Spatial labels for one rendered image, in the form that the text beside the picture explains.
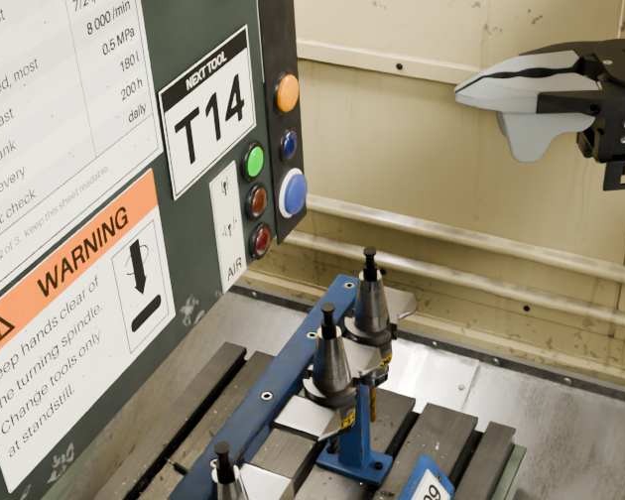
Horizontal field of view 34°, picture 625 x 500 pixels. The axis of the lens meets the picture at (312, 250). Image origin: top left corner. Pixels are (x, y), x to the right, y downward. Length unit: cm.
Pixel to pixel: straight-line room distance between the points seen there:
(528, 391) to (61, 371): 124
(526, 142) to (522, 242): 87
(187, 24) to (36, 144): 13
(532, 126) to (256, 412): 53
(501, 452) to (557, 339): 24
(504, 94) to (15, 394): 37
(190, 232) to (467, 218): 99
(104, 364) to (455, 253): 110
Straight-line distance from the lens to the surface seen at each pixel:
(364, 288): 118
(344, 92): 156
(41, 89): 49
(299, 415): 113
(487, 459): 152
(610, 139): 73
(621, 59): 74
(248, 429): 110
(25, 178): 49
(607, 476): 166
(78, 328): 56
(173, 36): 58
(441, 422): 156
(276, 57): 68
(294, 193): 73
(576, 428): 169
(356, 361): 119
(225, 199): 66
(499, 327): 170
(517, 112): 70
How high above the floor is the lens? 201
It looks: 35 degrees down
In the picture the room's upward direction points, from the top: 3 degrees counter-clockwise
